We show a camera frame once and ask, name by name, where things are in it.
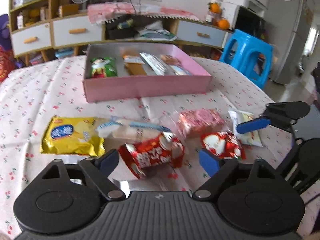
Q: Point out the white blue-print snack packet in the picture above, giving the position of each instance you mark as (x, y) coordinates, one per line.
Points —
(132, 130)

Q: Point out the brown cardboard box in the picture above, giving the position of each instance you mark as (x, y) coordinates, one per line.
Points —
(68, 10)

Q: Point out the small white carton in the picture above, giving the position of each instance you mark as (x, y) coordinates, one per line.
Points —
(20, 22)

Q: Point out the pink cardboard box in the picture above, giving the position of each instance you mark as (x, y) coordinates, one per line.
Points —
(147, 87)

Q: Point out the blue plastic stool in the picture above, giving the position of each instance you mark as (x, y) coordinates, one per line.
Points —
(246, 40)

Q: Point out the grey-blue cabinet drawer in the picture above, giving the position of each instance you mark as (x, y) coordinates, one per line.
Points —
(202, 33)

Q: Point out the clear blue-lid storage box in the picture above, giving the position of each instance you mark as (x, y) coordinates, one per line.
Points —
(64, 52)

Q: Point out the green blue small toy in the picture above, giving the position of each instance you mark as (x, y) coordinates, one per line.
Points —
(125, 24)

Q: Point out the pink clear snack packet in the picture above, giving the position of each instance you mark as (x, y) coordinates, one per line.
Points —
(200, 121)

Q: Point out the pink printed cloth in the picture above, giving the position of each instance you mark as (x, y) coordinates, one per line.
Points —
(140, 11)

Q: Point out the black microwave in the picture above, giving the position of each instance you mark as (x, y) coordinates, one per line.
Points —
(250, 21)

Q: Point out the gold snack bar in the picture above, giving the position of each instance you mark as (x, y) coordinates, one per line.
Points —
(136, 69)

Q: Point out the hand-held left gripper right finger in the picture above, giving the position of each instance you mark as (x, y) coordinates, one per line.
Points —
(211, 162)

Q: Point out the yellow package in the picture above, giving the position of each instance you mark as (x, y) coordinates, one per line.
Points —
(33, 17)

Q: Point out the red printed gift bag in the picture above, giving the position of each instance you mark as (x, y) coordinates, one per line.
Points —
(6, 63)

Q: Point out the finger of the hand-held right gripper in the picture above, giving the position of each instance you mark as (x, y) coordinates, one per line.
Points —
(252, 126)

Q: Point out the long white wafer packet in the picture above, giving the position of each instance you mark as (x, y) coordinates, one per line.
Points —
(155, 63)

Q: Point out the red snack packet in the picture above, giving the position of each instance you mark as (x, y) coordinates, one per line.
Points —
(152, 155)
(221, 145)

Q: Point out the white cabinet drawer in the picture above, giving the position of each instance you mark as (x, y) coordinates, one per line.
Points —
(77, 32)
(30, 38)

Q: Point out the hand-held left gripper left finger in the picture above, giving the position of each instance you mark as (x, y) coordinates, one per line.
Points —
(108, 161)

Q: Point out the purple plush toy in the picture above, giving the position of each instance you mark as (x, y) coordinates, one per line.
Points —
(3, 30)

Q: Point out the orange white snack packet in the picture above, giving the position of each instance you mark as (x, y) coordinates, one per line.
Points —
(133, 59)

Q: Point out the yellow biscuit packet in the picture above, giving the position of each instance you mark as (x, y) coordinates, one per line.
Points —
(70, 137)

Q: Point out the black storage box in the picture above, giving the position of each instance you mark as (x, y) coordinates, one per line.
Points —
(120, 32)

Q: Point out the white green snack packet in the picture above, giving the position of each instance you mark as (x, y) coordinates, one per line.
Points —
(246, 136)

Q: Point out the silver refrigerator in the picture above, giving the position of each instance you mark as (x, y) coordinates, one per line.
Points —
(287, 35)

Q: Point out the small blue white packet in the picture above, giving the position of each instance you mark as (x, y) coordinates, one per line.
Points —
(182, 70)

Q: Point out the cherry-print tablecloth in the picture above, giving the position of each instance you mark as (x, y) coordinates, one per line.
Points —
(37, 92)

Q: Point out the stack of papers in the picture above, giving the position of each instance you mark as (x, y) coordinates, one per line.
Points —
(155, 32)

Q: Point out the orange fruit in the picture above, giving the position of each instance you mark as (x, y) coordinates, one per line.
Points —
(223, 24)
(215, 8)

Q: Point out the small white jar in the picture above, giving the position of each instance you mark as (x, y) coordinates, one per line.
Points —
(209, 18)

